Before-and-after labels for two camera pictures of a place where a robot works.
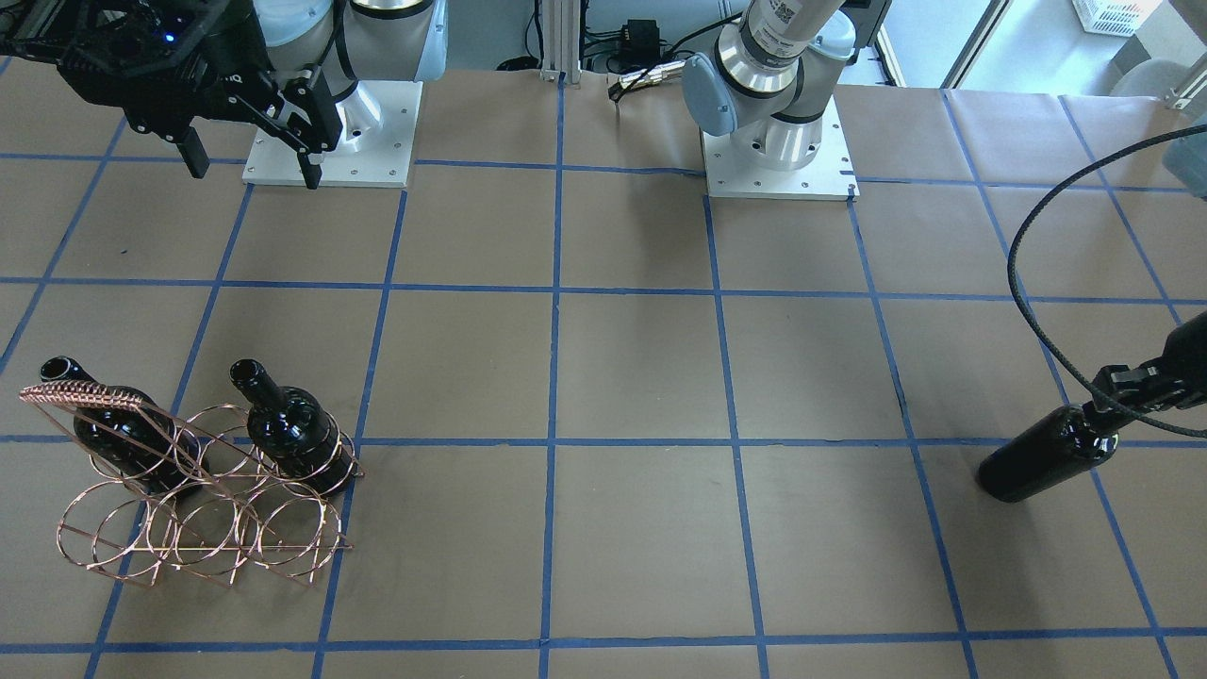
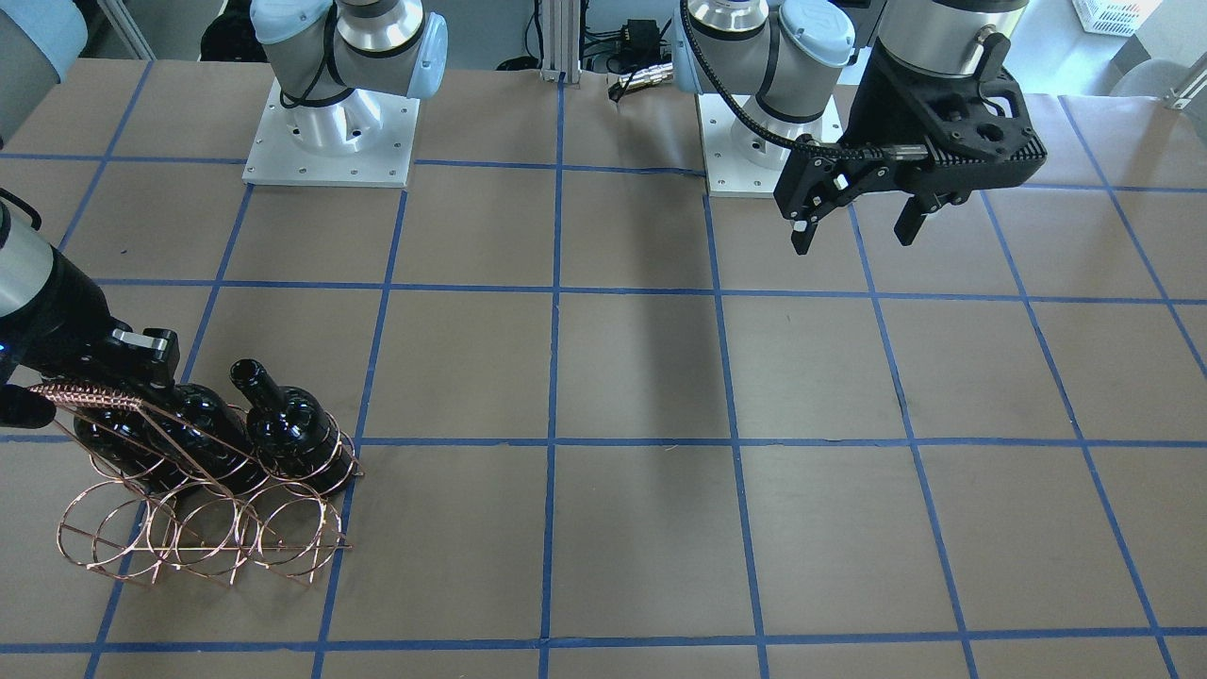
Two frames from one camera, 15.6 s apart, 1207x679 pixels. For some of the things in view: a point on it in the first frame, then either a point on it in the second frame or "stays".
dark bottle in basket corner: [146, 445] stays
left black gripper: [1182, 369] to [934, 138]
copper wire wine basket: [185, 490] stays
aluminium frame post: [561, 25] stays
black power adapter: [640, 41] stays
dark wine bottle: [1051, 450] to [193, 437]
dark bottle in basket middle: [292, 428] stays
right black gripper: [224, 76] to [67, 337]
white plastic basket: [1122, 18] stays
